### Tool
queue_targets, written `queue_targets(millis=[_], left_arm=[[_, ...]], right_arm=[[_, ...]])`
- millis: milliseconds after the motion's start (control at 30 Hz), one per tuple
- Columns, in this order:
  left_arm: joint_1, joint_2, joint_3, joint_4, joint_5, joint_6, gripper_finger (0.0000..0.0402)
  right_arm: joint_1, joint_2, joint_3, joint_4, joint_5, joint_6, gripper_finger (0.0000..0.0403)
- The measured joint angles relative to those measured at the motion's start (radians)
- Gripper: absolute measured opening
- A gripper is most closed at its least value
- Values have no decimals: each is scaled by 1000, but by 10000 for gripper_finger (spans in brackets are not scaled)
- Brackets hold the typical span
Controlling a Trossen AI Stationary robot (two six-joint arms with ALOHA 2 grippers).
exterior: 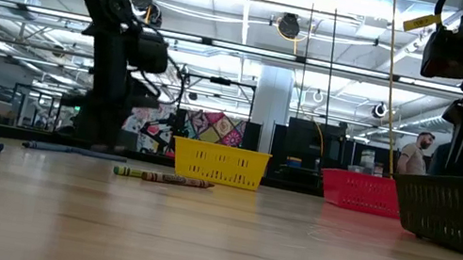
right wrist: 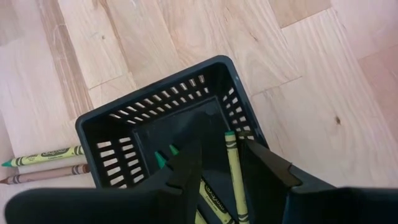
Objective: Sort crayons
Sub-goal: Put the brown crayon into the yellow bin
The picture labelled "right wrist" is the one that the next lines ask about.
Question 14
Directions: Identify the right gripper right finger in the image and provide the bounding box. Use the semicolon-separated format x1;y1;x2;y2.
243;139;304;191

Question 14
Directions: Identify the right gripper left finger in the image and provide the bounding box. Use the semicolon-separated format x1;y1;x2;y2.
136;138;203;191

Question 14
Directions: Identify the green crayon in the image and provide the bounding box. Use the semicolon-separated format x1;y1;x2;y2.
169;144;237;224
1;145;85;169
154;151;208;224
224;130;251;224

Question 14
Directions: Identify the brown crayon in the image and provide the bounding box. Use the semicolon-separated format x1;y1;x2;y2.
0;164;91;185

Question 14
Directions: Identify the black plastic basket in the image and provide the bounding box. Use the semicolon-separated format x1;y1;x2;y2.
75;55;270;190

